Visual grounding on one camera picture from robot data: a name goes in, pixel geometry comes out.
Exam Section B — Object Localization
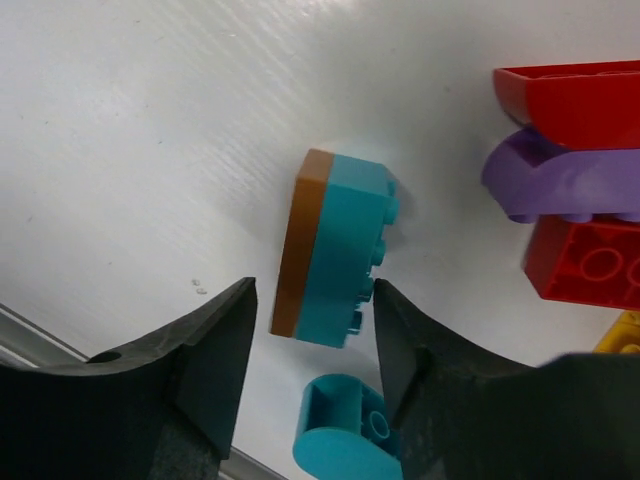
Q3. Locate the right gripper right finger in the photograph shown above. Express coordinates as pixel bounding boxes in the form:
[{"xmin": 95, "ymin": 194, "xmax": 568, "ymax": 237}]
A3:
[{"xmin": 373, "ymin": 279, "xmax": 639, "ymax": 479}]

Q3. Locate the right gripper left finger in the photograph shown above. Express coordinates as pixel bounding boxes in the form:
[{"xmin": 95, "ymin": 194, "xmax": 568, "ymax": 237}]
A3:
[{"xmin": 1, "ymin": 277, "xmax": 257, "ymax": 479}]

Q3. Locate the teal stepped lego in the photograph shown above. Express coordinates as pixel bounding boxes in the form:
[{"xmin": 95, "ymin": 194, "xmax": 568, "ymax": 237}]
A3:
[{"xmin": 295, "ymin": 155, "xmax": 399, "ymax": 348}]

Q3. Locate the brown lego plate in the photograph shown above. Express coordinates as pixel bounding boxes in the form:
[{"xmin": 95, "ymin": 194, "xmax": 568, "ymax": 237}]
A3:
[{"xmin": 269, "ymin": 149, "xmax": 335, "ymax": 338}]

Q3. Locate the teal rounded lego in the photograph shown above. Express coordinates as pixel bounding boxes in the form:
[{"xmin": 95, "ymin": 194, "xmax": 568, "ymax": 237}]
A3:
[{"xmin": 292, "ymin": 374, "xmax": 403, "ymax": 480}]

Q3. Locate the yellow oval lego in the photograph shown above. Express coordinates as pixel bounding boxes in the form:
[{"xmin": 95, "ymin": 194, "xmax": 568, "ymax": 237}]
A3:
[{"xmin": 594, "ymin": 310, "xmax": 640, "ymax": 354}]

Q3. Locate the red rectangular lego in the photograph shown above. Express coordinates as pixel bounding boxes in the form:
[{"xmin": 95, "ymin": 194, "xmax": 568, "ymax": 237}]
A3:
[{"xmin": 524, "ymin": 216, "xmax": 639, "ymax": 310}]

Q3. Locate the purple curved lego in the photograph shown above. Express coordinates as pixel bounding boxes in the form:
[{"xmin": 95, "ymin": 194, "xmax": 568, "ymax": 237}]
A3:
[{"xmin": 481, "ymin": 128, "xmax": 639, "ymax": 223}]

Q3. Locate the red curved lego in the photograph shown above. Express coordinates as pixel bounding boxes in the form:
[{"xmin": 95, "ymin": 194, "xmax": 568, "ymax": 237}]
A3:
[{"xmin": 493, "ymin": 60, "xmax": 639, "ymax": 150}]

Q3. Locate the aluminium front rail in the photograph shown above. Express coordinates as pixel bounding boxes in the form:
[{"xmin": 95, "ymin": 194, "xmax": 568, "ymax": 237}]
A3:
[{"xmin": 1, "ymin": 304, "xmax": 286, "ymax": 480}]

